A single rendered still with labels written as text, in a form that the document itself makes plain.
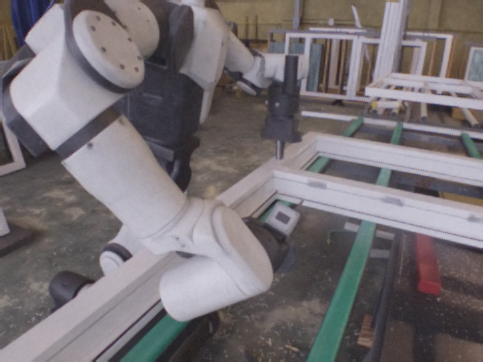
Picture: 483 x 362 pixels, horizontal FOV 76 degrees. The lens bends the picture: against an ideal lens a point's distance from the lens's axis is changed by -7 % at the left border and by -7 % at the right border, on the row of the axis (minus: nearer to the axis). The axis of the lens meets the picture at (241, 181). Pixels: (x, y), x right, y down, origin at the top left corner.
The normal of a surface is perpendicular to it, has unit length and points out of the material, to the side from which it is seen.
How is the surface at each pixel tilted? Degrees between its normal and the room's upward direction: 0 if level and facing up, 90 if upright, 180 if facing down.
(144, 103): 105
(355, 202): 90
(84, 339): 90
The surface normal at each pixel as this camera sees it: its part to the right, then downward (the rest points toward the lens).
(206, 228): 0.12, -0.65
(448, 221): -0.48, 0.33
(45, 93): -0.36, 0.07
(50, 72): -0.46, -0.16
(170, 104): -0.09, 0.62
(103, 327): 0.88, 0.20
